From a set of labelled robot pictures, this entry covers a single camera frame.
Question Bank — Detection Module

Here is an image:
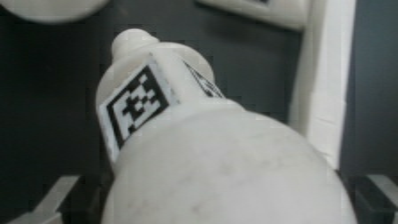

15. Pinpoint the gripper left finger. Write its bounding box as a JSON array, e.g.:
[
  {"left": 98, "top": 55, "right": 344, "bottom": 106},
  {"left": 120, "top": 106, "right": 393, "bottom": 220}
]
[{"left": 2, "top": 175, "right": 114, "bottom": 224}]

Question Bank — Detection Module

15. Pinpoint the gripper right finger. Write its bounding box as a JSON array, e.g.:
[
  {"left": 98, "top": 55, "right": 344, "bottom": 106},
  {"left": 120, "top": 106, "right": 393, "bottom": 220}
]
[{"left": 340, "top": 173, "right": 398, "bottom": 224}]

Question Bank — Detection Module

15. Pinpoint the white light bulb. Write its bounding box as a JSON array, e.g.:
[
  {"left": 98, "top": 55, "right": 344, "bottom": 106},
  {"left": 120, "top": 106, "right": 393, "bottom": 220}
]
[{"left": 97, "top": 29, "right": 358, "bottom": 224}]

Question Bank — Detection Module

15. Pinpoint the white lamp base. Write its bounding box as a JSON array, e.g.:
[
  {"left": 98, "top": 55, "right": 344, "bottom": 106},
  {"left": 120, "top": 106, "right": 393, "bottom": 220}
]
[{"left": 198, "top": 0, "right": 312, "bottom": 30}]

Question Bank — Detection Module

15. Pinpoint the white lamp shade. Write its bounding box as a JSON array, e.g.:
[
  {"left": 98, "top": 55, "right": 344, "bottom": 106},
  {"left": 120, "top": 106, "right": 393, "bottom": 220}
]
[{"left": 0, "top": 0, "right": 111, "bottom": 24}]

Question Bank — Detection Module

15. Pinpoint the white frame wall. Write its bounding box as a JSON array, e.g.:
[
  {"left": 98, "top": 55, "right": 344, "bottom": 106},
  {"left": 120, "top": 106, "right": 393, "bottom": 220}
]
[{"left": 290, "top": 0, "right": 358, "bottom": 169}]

